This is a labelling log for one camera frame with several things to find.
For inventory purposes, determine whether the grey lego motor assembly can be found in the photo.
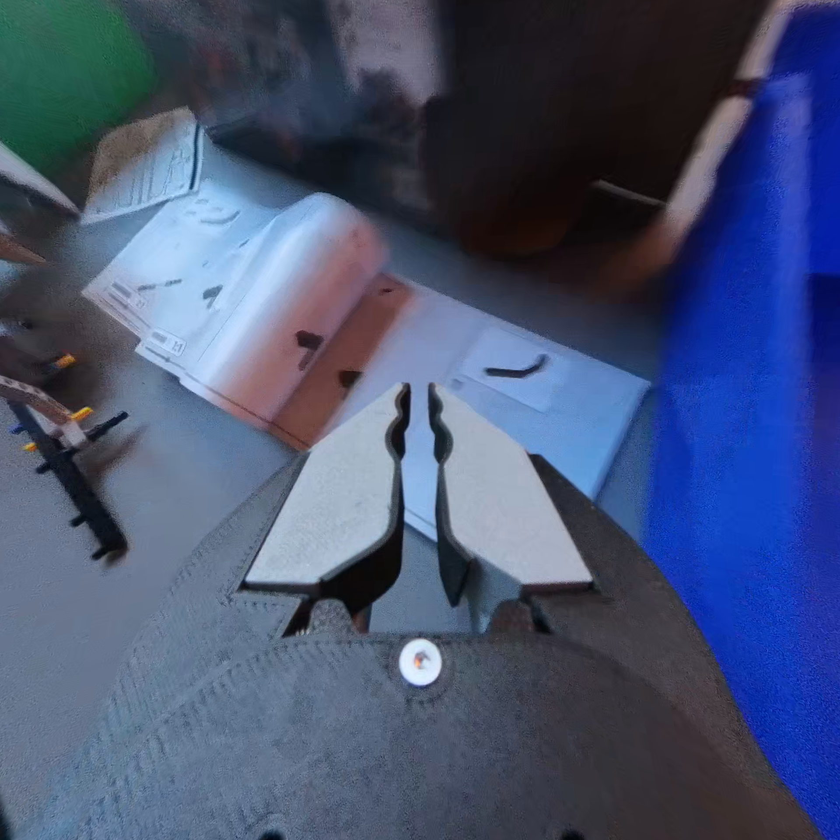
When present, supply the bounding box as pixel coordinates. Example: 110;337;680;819
0;315;132;567

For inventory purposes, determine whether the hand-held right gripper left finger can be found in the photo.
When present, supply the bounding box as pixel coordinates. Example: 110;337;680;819
243;382;412;601

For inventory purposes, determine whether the green object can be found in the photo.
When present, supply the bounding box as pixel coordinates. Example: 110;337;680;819
0;0;160;175

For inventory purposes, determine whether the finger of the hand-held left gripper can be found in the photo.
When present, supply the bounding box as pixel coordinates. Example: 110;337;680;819
0;140;81;219
0;222;48;268

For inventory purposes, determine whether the lego instruction booklet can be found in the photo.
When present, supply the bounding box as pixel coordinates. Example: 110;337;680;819
80;190;652;540

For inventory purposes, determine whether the light grey lego beam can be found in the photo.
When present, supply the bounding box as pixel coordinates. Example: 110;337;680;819
0;377;91;448

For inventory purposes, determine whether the brown cardboard box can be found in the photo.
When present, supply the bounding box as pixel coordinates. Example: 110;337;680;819
425;0;772;258

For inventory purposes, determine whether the blue plastic bin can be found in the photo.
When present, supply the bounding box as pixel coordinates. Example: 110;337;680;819
645;0;840;840

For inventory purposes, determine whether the dark lego set box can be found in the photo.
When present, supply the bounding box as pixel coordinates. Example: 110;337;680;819
190;0;460;221

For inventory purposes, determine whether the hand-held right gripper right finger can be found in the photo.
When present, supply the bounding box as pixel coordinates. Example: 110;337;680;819
427;382;596;609

